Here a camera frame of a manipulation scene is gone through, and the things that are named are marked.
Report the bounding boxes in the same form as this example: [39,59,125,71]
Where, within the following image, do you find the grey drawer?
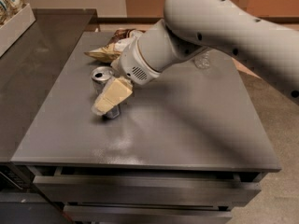
[64,205,232,224]
[34,169,261,207]

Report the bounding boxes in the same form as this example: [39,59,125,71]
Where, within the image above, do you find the upper grey drawer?
[34,169,261,207]

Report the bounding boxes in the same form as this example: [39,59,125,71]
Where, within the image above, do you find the snack packets in box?
[0,0,25,25]

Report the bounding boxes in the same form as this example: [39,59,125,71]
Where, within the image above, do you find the clear plastic water bottle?
[194,52,210,69]

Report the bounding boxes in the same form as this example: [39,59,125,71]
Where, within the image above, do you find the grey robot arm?
[93,0,299,116]

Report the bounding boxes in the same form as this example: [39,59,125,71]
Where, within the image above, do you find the white snack box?
[0,4,36,57]

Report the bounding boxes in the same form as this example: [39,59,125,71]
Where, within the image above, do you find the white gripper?
[92,39,161,116]

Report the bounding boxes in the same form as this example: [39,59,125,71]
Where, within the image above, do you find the lower grey drawer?
[64,205,232,224]

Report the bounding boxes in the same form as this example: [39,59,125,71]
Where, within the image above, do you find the silver blue redbull can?
[91,66,121,119]

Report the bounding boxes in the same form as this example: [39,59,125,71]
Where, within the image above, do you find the brown chip bag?
[84,28,145,63]

